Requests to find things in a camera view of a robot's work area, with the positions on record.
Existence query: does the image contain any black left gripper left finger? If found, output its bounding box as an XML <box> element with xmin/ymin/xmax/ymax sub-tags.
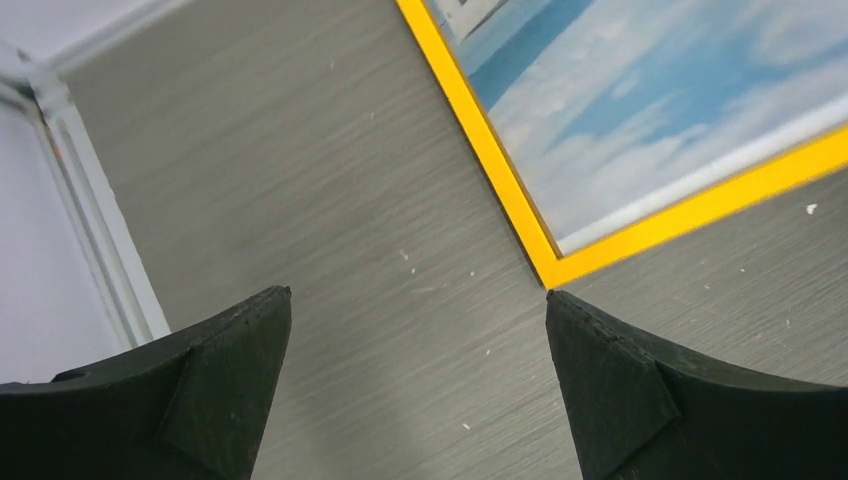
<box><xmin>1</xmin><ymin>286</ymin><xmax>292</xmax><ymax>479</ymax></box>

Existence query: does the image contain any yellow wooden picture frame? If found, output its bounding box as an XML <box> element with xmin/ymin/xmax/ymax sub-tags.
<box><xmin>398</xmin><ymin>1</ymin><xmax>847</xmax><ymax>288</ymax></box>

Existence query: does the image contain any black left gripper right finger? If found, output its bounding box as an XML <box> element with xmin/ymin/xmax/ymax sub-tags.
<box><xmin>545</xmin><ymin>290</ymin><xmax>847</xmax><ymax>479</ymax></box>

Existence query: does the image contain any building and sky photo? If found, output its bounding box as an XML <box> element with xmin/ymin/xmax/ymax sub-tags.
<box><xmin>430</xmin><ymin>0</ymin><xmax>847</xmax><ymax>255</ymax></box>

